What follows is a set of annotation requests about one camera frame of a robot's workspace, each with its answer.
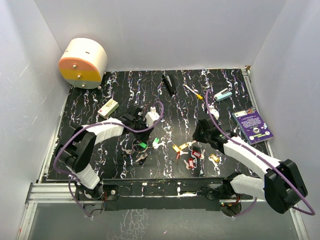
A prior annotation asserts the purple booklet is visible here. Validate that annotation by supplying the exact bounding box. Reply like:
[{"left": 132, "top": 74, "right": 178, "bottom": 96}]
[{"left": 232, "top": 107, "right": 274, "bottom": 145}]

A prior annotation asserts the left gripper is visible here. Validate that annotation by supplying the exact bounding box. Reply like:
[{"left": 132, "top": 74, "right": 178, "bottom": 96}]
[{"left": 131, "top": 117, "right": 154, "bottom": 142}]

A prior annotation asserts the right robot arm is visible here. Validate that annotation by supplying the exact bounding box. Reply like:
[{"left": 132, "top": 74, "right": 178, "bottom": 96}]
[{"left": 192, "top": 118, "right": 308, "bottom": 214}]

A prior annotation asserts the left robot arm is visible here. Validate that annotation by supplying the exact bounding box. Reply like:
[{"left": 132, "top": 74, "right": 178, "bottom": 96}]
[{"left": 53, "top": 105, "right": 163, "bottom": 200}]

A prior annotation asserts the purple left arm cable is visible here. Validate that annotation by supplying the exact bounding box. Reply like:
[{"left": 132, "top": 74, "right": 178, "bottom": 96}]
[{"left": 53, "top": 101, "right": 165, "bottom": 218}]

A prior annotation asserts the black head key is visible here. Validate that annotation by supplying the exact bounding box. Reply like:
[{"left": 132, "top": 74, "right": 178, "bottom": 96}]
[{"left": 138, "top": 159, "right": 145, "bottom": 166}]

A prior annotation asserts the white pen yellow cap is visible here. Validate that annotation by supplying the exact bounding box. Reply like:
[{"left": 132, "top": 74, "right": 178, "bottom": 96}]
[{"left": 183, "top": 84, "right": 203, "bottom": 100}]

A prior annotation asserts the small beige cardboard box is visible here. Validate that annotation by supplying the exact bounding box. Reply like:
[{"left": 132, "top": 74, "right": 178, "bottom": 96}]
[{"left": 97, "top": 99, "right": 119, "bottom": 119}]

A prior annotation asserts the yellow tag far right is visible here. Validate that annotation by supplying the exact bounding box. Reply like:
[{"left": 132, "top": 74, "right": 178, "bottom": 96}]
[{"left": 209, "top": 154, "right": 220, "bottom": 163}]

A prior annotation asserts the red tag lower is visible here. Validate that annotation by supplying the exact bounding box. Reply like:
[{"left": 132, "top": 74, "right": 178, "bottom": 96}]
[{"left": 184, "top": 158, "right": 195, "bottom": 170}]

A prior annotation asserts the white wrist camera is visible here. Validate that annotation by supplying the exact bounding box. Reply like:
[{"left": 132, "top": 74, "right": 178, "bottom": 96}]
[
  {"left": 209, "top": 104, "right": 220, "bottom": 120},
  {"left": 145, "top": 106, "right": 160, "bottom": 128}
]

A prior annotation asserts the yellow tag with key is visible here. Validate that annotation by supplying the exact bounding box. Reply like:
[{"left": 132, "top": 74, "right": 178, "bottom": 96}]
[{"left": 178, "top": 140, "right": 196, "bottom": 151}]

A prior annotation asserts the black stapler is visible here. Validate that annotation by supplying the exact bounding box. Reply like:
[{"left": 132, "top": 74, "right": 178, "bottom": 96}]
[{"left": 162, "top": 74, "right": 177, "bottom": 96}]

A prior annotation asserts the large metal keyring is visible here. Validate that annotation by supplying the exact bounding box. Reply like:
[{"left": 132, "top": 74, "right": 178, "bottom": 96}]
[{"left": 131, "top": 140, "right": 150, "bottom": 153}]

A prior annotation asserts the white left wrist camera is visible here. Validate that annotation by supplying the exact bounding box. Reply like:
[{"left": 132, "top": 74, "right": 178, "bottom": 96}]
[{"left": 145, "top": 106, "right": 160, "bottom": 128}]

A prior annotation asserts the aluminium rail frame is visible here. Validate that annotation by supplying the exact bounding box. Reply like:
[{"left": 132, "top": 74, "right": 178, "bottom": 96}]
[{"left": 17, "top": 182, "right": 309, "bottom": 240}]

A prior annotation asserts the red tag right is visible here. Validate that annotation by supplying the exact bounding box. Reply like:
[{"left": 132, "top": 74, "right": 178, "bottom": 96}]
[{"left": 191, "top": 150, "right": 203, "bottom": 159}]

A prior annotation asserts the round drawer box pink yellow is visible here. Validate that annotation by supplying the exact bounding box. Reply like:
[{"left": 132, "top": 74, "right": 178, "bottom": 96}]
[{"left": 58, "top": 37, "right": 108, "bottom": 89}]

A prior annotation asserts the silver key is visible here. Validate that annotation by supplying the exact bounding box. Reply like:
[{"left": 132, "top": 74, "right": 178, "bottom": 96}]
[
  {"left": 135, "top": 153, "right": 148, "bottom": 163},
  {"left": 121, "top": 148, "right": 133, "bottom": 155}
]

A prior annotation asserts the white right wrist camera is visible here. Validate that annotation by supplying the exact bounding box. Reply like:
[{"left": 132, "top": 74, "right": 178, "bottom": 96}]
[{"left": 209, "top": 104, "right": 220, "bottom": 120}]

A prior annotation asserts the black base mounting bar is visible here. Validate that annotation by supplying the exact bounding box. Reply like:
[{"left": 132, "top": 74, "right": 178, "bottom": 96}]
[{"left": 72, "top": 176, "right": 253, "bottom": 212}]

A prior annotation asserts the red narrow key tag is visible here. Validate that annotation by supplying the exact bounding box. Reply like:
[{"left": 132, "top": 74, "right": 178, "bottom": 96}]
[{"left": 176, "top": 151, "right": 181, "bottom": 160}]

